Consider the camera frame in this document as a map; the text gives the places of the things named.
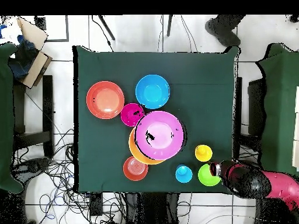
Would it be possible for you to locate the dark green tablecloth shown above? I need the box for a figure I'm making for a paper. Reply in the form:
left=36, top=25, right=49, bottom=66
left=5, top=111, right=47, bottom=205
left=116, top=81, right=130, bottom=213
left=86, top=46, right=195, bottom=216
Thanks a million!
left=72, top=45, right=239, bottom=194

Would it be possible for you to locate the small crimson bowl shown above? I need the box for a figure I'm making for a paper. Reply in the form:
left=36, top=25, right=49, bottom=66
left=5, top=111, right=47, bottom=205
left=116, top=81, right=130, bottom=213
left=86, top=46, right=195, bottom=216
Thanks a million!
left=120, top=103, right=145, bottom=127

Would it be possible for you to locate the large magenta bowl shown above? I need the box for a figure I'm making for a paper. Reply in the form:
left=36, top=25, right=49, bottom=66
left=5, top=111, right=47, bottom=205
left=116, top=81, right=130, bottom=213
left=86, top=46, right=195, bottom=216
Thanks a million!
left=134, top=110, right=185, bottom=161

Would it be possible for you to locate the green bowl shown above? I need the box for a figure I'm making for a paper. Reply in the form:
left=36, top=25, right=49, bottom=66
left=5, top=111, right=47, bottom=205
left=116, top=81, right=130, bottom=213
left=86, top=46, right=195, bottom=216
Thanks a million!
left=197, top=163, right=222, bottom=187

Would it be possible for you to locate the cardboard box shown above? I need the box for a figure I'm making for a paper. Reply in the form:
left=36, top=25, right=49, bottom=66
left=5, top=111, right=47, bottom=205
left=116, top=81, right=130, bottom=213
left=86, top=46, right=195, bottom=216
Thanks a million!
left=9, top=16, right=53, bottom=90

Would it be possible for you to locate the small red-orange bowl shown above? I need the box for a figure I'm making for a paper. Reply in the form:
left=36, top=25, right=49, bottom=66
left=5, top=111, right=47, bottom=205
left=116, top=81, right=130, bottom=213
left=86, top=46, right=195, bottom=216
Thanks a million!
left=123, top=156, right=149, bottom=182

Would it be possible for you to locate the dark blue cloth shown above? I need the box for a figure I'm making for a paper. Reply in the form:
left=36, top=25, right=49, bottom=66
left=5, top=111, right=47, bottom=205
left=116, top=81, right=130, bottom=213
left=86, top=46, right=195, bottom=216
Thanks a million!
left=8, top=34, right=39, bottom=80

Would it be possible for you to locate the wide red-orange bowl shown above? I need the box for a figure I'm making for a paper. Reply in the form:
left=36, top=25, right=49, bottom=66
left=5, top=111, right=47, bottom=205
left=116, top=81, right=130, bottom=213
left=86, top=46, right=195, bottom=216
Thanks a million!
left=86, top=80, right=125, bottom=120

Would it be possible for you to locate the large orange bowl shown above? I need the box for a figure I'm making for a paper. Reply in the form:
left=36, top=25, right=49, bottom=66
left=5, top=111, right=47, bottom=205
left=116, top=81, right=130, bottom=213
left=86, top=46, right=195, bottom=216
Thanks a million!
left=128, top=127, right=166, bottom=166

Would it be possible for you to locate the yellow cup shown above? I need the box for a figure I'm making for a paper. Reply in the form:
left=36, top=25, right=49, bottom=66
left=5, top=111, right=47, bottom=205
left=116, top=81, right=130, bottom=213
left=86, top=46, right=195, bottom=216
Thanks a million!
left=194, top=144, right=213, bottom=163

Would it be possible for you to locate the person's foot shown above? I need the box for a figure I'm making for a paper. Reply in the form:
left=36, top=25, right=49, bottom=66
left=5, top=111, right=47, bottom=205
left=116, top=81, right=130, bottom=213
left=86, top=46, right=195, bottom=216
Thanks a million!
left=204, top=15, right=246, bottom=47

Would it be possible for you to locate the black tripod leg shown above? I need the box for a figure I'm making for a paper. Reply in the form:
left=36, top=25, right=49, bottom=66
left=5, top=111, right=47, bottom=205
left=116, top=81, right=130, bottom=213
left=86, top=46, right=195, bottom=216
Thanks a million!
left=166, top=15, right=174, bottom=37
left=98, top=15, right=116, bottom=41

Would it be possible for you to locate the blue bowl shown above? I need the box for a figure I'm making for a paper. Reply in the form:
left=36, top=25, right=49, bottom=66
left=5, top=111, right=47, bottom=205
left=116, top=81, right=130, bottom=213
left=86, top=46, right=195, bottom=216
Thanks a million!
left=135, top=74, right=171, bottom=110

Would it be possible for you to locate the black stool frame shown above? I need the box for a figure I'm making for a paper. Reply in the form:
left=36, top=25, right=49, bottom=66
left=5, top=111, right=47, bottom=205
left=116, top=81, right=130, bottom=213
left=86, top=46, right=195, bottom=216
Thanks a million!
left=12, top=75, right=55, bottom=158

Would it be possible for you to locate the black cabinet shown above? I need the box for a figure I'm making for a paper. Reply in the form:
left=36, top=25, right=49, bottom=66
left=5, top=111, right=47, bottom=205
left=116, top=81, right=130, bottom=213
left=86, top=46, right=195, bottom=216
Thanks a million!
left=247, top=78, right=266, bottom=136

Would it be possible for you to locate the dark green side cloth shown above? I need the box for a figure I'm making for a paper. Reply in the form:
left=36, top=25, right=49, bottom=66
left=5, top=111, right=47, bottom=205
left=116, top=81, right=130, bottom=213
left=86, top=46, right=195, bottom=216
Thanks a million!
left=0, top=42, right=24, bottom=194
left=255, top=42, right=299, bottom=176

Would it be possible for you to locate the blue cup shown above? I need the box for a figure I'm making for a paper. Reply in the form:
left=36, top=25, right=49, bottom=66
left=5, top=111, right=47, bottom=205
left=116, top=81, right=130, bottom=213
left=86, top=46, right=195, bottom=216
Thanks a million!
left=175, top=164, right=193, bottom=184

